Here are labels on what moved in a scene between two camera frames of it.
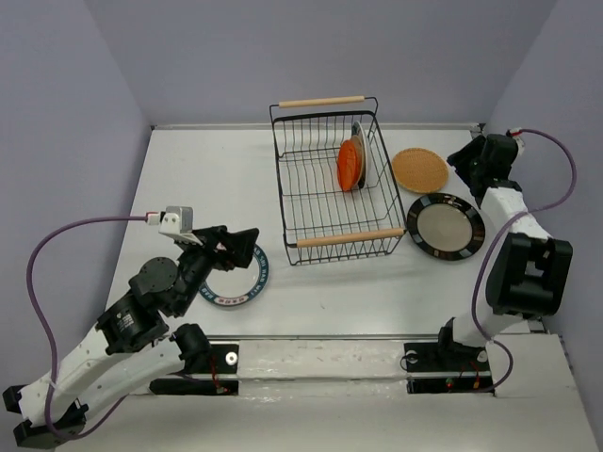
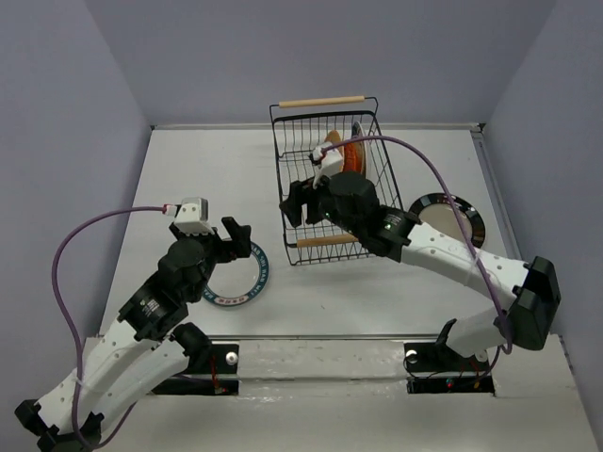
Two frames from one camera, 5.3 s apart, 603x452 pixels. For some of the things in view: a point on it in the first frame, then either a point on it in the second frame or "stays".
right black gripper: (471, 149) -> (301, 192)
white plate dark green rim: (237, 285) stays
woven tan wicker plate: (419, 169) -> (333, 137)
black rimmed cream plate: (446, 226) stays
